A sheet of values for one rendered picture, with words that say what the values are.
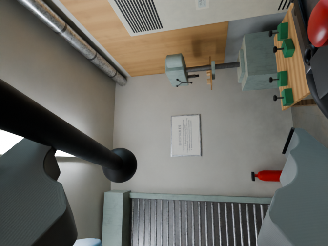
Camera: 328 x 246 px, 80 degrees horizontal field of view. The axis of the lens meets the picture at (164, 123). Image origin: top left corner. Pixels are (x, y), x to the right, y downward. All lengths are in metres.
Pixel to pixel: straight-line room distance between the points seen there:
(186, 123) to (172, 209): 1.27
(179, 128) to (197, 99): 0.53
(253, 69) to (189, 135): 1.34
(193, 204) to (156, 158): 0.84
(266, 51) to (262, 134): 1.22
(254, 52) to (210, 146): 1.40
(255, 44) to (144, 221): 2.71
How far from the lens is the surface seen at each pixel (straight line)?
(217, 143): 3.01
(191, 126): 3.04
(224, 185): 3.02
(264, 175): 2.91
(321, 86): 0.20
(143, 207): 3.20
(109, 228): 3.21
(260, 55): 2.35
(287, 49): 1.63
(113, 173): 0.20
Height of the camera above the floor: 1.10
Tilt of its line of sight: 13 degrees up
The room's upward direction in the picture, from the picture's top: 93 degrees counter-clockwise
